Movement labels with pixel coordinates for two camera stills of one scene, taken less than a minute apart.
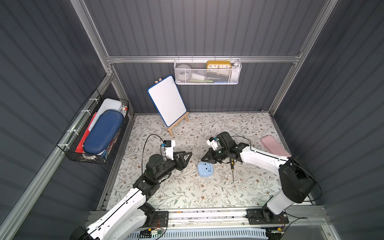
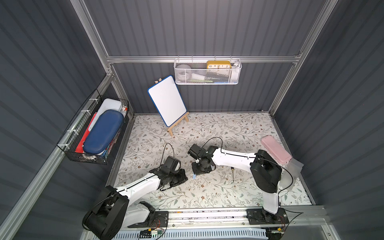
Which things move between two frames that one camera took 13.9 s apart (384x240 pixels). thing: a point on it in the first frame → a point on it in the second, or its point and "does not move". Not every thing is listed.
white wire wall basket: [207, 71] does not move
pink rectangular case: [274, 147] does not move
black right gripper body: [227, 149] → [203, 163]
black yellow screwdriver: [232, 168] does not move
